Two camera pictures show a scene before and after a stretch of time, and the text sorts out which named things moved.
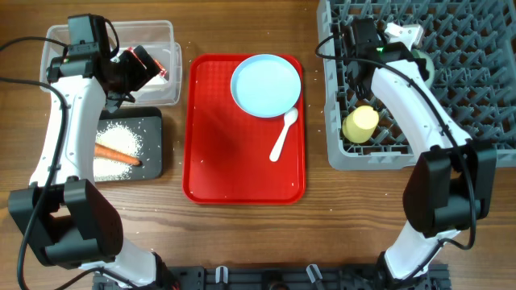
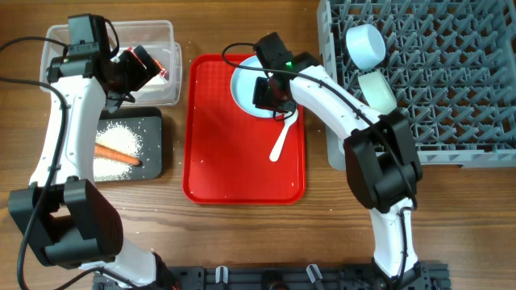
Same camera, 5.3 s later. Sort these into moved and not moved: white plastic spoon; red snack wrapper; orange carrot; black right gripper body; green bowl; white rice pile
Moved: green bowl; black right gripper body
Not moved: white rice pile; red snack wrapper; orange carrot; white plastic spoon
